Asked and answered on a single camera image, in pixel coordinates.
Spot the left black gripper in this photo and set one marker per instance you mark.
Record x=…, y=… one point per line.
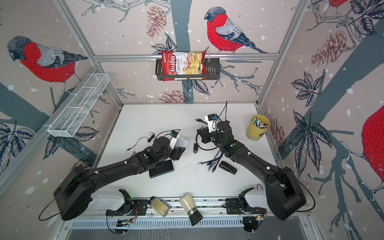
x=177, y=153

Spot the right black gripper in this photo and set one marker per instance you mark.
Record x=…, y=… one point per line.
x=204, y=136

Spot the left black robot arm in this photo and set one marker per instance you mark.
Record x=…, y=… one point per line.
x=74, y=193

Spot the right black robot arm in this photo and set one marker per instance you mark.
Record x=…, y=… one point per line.
x=284, y=191

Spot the black stapler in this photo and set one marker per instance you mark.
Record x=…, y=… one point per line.
x=228, y=168

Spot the yellow cup with pens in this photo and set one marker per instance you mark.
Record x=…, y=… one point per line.
x=257, y=127

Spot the glass spice jar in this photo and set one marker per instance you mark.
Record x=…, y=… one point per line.
x=160, y=207

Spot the red cassava chips bag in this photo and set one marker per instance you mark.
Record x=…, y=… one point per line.
x=182, y=63

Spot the black network switch box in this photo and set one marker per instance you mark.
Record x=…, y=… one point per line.
x=165, y=168

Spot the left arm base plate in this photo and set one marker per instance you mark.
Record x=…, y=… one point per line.
x=130, y=207

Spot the black wall basket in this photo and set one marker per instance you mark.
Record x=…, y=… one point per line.
x=212, y=68

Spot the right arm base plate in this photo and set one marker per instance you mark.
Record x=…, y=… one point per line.
x=249, y=202

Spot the white wire mesh shelf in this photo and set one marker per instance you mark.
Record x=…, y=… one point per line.
x=81, y=102

